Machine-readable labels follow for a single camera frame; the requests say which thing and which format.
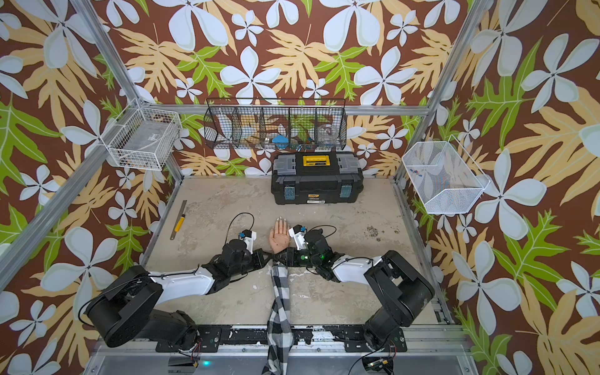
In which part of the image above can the black wire basket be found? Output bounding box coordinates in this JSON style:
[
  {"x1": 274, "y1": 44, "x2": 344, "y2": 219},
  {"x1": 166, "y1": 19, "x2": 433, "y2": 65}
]
[{"x1": 202, "y1": 98, "x2": 348, "y2": 152}]

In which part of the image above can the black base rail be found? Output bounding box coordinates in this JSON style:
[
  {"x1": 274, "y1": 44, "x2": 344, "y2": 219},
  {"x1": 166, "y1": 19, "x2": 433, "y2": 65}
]
[{"x1": 156, "y1": 323, "x2": 407, "y2": 354}]

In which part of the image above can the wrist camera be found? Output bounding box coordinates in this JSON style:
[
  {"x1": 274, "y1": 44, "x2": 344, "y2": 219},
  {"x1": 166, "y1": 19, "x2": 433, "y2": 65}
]
[
  {"x1": 288, "y1": 224, "x2": 307, "y2": 251},
  {"x1": 238, "y1": 229, "x2": 257, "y2": 254}
]

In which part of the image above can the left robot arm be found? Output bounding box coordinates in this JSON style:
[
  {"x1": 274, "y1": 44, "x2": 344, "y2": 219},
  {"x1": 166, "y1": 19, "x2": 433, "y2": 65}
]
[{"x1": 84, "y1": 239, "x2": 272, "y2": 353}]

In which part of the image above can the black toolbox yellow handle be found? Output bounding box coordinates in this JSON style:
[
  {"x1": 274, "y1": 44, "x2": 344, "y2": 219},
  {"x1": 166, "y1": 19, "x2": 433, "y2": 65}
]
[{"x1": 271, "y1": 152, "x2": 364, "y2": 205}]

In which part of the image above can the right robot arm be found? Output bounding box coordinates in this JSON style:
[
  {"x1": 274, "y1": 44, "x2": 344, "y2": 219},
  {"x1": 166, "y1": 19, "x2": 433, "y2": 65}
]
[{"x1": 285, "y1": 225, "x2": 434, "y2": 351}]

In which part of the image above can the mannequin hand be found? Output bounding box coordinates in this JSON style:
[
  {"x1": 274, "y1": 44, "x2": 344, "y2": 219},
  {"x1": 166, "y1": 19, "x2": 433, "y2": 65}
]
[{"x1": 269, "y1": 217, "x2": 290, "y2": 254}]

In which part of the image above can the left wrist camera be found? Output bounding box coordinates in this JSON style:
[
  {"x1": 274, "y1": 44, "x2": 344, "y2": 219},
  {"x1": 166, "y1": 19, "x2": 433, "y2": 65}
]
[{"x1": 238, "y1": 229, "x2": 257, "y2": 254}]

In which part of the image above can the plaid sleeved mannequin forearm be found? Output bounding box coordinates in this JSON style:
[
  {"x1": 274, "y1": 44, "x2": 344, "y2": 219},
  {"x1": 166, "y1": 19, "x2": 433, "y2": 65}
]
[{"x1": 262, "y1": 263, "x2": 294, "y2": 375}]

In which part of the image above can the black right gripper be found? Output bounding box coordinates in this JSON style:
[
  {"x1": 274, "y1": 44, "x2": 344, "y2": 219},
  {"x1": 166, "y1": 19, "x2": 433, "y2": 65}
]
[{"x1": 273, "y1": 247, "x2": 322, "y2": 268}]

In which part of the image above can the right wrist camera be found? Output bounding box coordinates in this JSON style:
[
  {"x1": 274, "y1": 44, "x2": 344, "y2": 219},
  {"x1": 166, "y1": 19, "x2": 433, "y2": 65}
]
[{"x1": 288, "y1": 224, "x2": 307, "y2": 251}]

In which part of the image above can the white mesh basket right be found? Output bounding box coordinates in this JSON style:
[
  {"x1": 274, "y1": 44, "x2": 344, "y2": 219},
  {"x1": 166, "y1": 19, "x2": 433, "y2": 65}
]
[{"x1": 402, "y1": 136, "x2": 492, "y2": 216}]

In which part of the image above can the white wire basket left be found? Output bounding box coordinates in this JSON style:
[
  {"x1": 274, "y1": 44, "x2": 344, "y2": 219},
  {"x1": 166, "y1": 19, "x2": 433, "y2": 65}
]
[{"x1": 102, "y1": 99, "x2": 182, "y2": 171}]

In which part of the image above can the blue object in basket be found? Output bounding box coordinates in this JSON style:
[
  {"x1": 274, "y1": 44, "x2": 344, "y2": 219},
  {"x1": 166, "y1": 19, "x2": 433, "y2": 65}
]
[{"x1": 272, "y1": 135, "x2": 289, "y2": 147}]

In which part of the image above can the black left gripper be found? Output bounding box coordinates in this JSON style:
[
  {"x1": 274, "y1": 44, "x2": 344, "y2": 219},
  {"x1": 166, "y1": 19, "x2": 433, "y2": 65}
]
[{"x1": 230, "y1": 247, "x2": 274, "y2": 278}]

